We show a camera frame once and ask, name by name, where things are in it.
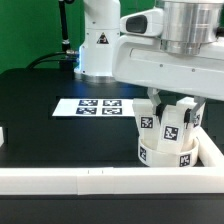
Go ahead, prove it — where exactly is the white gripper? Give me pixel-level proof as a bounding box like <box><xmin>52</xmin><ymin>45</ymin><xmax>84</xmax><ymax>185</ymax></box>
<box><xmin>112</xmin><ymin>35</ymin><xmax>224</xmax><ymax>128</ymax></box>

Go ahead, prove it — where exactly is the white round stool seat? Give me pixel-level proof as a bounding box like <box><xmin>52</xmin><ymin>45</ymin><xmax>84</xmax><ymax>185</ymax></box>
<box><xmin>138</xmin><ymin>138</ymin><xmax>199</xmax><ymax>167</ymax></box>

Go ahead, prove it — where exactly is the white U-shaped fence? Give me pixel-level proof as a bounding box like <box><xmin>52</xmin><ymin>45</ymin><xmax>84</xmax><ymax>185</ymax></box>
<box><xmin>0</xmin><ymin>130</ymin><xmax>224</xmax><ymax>195</ymax></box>

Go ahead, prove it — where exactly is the white marker sheet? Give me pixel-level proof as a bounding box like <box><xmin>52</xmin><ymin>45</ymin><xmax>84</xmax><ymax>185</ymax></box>
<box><xmin>53</xmin><ymin>99</ymin><xmax>134</xmax><ymax>117</ymax></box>

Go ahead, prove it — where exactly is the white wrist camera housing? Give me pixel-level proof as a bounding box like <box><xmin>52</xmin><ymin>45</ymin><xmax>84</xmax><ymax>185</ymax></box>
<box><xmin>120</xmin><ymin>7</ymin><xmax>164</xmax><ymax>37</ymax></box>

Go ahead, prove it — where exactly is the black cable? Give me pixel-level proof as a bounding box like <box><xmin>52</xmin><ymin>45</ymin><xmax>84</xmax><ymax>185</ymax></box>
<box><xmin>26</xmin><ymin>49</ymin><xmax>81</xmax><ymax>70</ymax></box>

